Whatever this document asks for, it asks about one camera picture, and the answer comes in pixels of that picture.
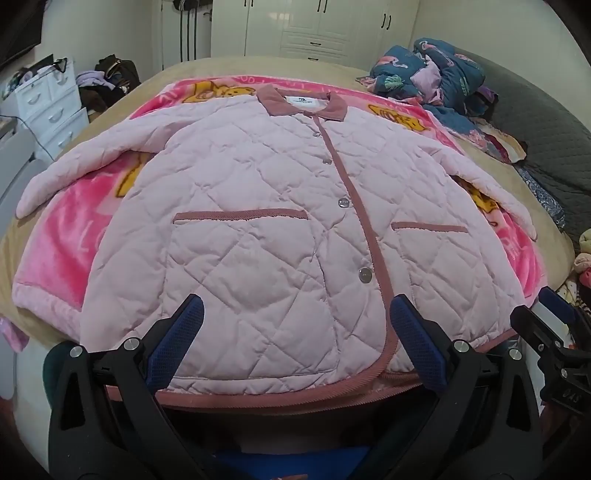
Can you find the pink quilted jacket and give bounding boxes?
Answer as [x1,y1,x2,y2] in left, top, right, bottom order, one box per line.
[16,85,539,409]

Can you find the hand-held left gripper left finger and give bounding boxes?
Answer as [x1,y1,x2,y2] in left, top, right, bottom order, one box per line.
[48,293,218,480]

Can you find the colourful clothes heap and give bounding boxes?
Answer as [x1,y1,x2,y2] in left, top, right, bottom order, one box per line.
[556,228,591,319]

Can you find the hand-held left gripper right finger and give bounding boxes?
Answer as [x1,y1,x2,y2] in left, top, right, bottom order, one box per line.
[390,293,543,480]

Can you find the lilac garment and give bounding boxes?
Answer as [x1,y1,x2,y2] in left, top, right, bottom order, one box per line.
[76,69,116,92]

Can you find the blue patterned cloth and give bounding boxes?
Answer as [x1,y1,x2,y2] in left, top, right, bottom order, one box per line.
[515,164,566,230]

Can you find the grey quilted headboard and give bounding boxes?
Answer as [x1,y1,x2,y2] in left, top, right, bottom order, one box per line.
[455,48,591,250]

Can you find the dark clothes pile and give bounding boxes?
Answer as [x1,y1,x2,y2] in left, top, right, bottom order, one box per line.
[76,54,141,114]

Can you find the black television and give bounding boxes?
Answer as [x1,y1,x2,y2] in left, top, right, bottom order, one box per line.
[0,0,47,70]

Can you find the blue flamingo print quilt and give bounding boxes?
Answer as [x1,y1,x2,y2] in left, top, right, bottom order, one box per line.
[355,37,499,139]

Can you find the white wardrobe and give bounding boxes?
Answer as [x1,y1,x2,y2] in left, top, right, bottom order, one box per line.
[210,0,421,70]

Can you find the pink bear printed blanket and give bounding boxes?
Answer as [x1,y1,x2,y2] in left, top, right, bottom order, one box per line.
[11,74,550,354]

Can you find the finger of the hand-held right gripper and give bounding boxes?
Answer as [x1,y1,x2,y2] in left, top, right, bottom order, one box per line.
[538,286,591,334]
[510,305,583,372]

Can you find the red patterned clothing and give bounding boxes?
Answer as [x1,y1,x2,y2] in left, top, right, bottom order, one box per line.
[462,117,528,163]

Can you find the black cable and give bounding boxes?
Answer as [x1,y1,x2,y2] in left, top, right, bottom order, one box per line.
[0,115,57,161]

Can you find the pink cloth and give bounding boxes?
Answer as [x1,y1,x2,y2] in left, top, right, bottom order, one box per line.
[0,316,29,355]

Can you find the hanging dark bags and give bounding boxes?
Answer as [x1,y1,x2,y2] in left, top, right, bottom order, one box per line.
[171,0,213,61]

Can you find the white drawer chest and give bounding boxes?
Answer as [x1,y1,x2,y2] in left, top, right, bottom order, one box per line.
[0,55,90,160]

